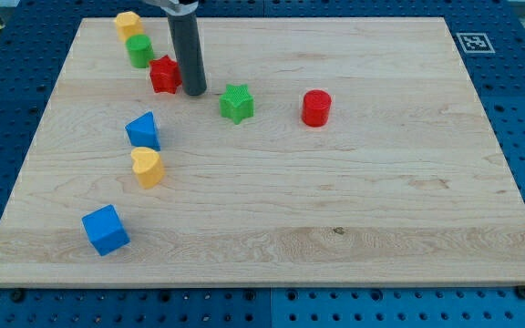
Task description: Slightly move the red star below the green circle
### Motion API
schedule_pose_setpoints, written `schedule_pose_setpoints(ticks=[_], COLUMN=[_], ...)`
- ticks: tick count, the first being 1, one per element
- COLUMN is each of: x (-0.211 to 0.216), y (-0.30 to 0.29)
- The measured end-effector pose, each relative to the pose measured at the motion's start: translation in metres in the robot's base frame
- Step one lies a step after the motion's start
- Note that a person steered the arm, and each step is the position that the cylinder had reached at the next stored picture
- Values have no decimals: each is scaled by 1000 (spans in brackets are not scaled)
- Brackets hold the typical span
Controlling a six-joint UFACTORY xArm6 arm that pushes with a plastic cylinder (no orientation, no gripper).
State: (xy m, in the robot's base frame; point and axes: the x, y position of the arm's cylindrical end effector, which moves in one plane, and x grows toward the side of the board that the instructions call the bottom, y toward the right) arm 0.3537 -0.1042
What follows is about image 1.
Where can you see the white fiducial marker tag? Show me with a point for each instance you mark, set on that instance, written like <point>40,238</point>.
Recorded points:
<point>475,43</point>

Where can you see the red star block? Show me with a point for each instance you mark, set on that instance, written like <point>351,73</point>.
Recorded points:
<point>164,75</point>

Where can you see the yellow hexagon block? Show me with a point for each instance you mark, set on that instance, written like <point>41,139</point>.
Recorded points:
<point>128,24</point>

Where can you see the yellow heart block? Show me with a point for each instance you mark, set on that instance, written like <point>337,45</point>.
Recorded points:
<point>147,167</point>

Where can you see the green cylinder block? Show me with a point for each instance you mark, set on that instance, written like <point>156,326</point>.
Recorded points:
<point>140,50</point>

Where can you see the silver clamp holding rod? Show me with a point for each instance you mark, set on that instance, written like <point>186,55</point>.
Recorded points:
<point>175,7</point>

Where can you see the blue cube block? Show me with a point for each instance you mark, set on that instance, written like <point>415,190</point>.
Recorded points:
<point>104,230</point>

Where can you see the red cylinder block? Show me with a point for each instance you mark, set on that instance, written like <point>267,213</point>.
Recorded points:
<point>316,108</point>

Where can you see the light wooden board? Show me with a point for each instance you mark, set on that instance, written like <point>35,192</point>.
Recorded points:
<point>404,186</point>

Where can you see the blue triangle block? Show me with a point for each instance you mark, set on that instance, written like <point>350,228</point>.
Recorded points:
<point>143,132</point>

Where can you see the green star block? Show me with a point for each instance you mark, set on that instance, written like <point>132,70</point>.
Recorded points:
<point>236,103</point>

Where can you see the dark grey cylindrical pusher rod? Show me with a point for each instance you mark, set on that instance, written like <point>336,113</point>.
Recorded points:
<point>187,47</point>

